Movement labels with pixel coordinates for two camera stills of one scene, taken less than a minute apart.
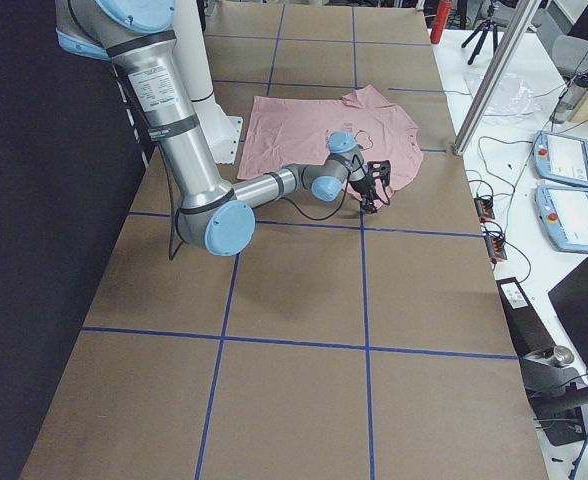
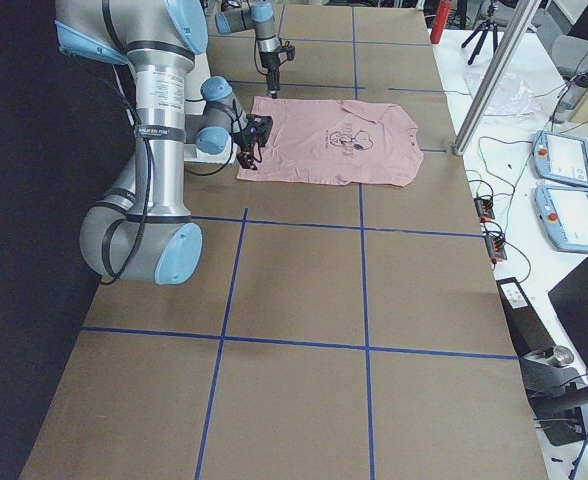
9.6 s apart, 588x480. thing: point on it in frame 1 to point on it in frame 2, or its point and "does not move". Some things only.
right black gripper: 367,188 to 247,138
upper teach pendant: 564,158 does not move
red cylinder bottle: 442,16 does not move
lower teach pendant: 572,219 does not move
